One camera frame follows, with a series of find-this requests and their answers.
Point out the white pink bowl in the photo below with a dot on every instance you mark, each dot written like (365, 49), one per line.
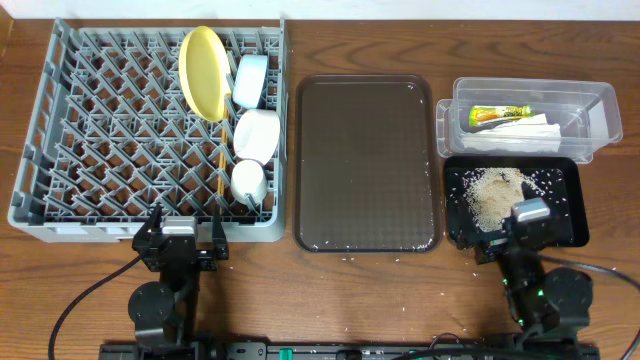
(257, 135)

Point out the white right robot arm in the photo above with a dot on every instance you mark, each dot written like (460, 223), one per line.
(551, 307)

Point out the wooden chopstick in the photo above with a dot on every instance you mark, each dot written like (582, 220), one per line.
(222, 162)
(219, 171)

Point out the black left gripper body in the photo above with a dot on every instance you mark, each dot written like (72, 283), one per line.
(179, 255)

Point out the grey dishwasher rack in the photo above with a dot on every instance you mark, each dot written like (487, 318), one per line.
(111, 136)

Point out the pile of rice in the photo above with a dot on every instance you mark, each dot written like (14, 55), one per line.
(490, 193)

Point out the white green cup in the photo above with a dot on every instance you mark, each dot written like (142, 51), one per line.
(248, 179)

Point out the dark brown serving tray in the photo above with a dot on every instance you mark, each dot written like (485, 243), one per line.
(367, 174)

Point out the white napkin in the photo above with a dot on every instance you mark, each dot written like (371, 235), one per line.
(531, 135)

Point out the yellow green snack wrapper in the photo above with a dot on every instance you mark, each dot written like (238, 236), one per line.
(485, 115)

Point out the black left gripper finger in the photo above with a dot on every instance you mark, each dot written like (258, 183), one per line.
(152, 226)
(217, 232)

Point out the yellow plate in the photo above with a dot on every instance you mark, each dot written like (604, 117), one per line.
(203, 70)

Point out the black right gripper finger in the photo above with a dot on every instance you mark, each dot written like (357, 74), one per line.
(529, 193)
(468, 239)

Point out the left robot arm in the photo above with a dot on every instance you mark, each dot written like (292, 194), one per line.
(164, 311)

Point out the black tray bin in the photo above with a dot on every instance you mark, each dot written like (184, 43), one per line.
(574, 231)

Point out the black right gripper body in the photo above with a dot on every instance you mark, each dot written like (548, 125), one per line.
(493, 246)

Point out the light blue bowl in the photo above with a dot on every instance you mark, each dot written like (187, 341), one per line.
(250, 80)

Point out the clear plastic bin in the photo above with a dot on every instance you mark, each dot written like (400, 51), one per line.
(587, 112)

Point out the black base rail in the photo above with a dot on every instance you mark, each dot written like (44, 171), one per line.
(441, 348)

